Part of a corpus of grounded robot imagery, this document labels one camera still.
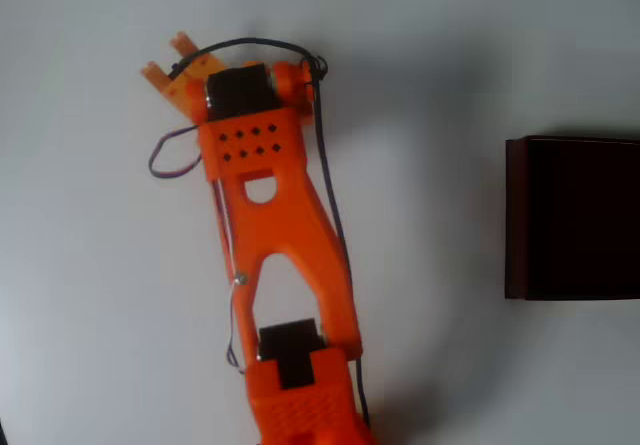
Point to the orange gripper black servo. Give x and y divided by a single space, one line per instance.
161 76

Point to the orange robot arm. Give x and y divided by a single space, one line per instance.
280 225

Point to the dark red box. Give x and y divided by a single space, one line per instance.
575 220

